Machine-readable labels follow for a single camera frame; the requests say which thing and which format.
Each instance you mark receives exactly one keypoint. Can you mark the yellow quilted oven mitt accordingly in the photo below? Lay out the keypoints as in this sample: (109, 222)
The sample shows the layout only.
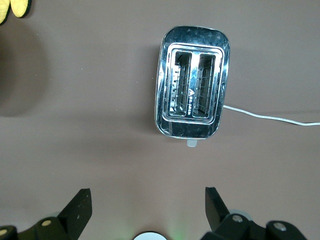
(20, 6)

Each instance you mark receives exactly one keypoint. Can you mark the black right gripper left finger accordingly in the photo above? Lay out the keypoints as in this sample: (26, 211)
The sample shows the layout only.
(72, 215)

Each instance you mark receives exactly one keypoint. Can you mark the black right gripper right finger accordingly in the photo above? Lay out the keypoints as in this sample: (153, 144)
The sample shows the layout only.
(217, 215)

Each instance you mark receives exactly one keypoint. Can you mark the chrome and cream toaster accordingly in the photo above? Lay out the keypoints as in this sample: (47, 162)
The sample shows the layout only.
(195, 37)

